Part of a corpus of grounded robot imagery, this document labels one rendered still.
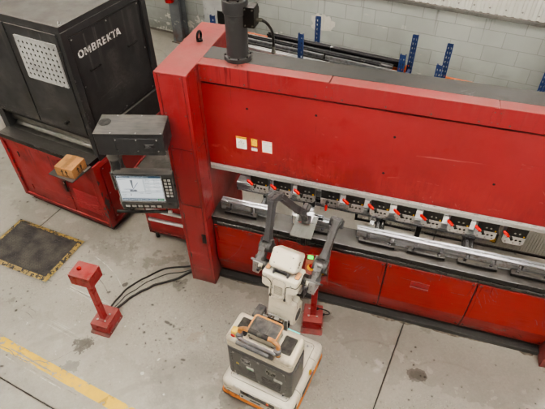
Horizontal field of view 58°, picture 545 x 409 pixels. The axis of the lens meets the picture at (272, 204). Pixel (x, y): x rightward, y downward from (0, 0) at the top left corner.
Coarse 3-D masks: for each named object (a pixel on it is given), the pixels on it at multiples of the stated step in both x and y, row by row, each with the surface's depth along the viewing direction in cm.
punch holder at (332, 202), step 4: (324, 192) 392; (328, 192) 389; (332, 192) 388; (336, 192) 387; (324, 196) 394; (328, 196) 392; (332, 196) 391; (336, 196) 390; (340, 196) 394; (320, 200) 398; (324, 200) 396; (328, 200) 395; (332, 200) 394; (336, 200) 393; (324, 204) 399; (328, 204) 398; (332, 204) 397; (336, 204) 395
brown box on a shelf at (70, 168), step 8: (64, 160) 459; (72, 160) 458; (80, 160) 459; (56, 168) 453; (64, 168) 449; (72, 168) 450; (80, 168) 459; (88, 168) 466; (56, 176) 459; (64, 176) 457; (72, 176) 453; (80, 176) 459
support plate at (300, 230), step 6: (294, 222) 411; (300, 222) 411; (312, 222) 411; (294, 228) 406; (300, 228) 406; (306, 228) 406; (312, 228) 406; (294, 234) 401; (300, 234) 401; (306, 234) 401; (312, 234) 401
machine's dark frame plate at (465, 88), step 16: (224, 48) 360; (256, 64) 341; (272, 64) 341; (288, 64) 341; (304, 64) 341; (320, 64) 340; (336, 64) 340; (368, 80) 324; (384, 80) 324; (400, 80) 323; (416, 80) 323; (432, 80) 323; (448, 80) 323; (480, 96) 309; (496, 96) 309; (512, 96) 308; (528, 96) 308; (544, 96) 308
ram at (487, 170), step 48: (240, 96) 353; (288, 96) 341; (288, 144) 370; (336, 144) 356; (384, 144) 344; (432, 144) 332; (480, 144) 321; (528, 144) 311; (384, 192) 372; (432, 192) 359; (480, 192) 346; (528, 192) 334
